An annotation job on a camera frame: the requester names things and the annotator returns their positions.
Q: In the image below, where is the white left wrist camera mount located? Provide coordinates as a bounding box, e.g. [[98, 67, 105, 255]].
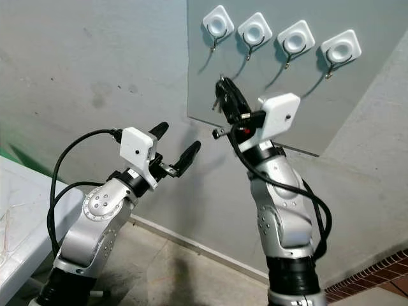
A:
[[120, 126, 160, 189]]

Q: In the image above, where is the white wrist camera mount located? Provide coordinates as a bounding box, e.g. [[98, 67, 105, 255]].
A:
[[120, 126, 160, 189], [236, 92, 302, 154]]

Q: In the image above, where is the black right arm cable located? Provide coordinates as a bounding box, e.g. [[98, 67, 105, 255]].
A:
[[229, 131, 333, 262]]

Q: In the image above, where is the white square suction hook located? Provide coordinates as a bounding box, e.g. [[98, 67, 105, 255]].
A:
[[277, 19, 316, 69], [237, 11, 273, 62], [202, 5, 235, 52], [320, 29, 363, 80]]

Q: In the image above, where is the white plastic table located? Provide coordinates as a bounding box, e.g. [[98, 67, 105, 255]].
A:
[[0, 156, 87, 306]]

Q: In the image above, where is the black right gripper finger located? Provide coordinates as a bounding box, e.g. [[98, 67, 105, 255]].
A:
[[215, 75, 242, 125], [226, 78, 252, 120]]

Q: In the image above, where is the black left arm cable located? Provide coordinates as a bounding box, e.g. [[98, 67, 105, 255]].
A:
[[47, 129, 125, 259]]

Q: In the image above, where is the red brick edging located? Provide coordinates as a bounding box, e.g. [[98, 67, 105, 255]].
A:
[[325, 249, 408, 303]]

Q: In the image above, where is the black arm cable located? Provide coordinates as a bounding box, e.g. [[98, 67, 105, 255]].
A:
[[229, 131, 333, 262], [47, 129, 125, 259]]

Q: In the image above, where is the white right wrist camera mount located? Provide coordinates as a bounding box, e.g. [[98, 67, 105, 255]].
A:
[[236, 92, 302, 154]]

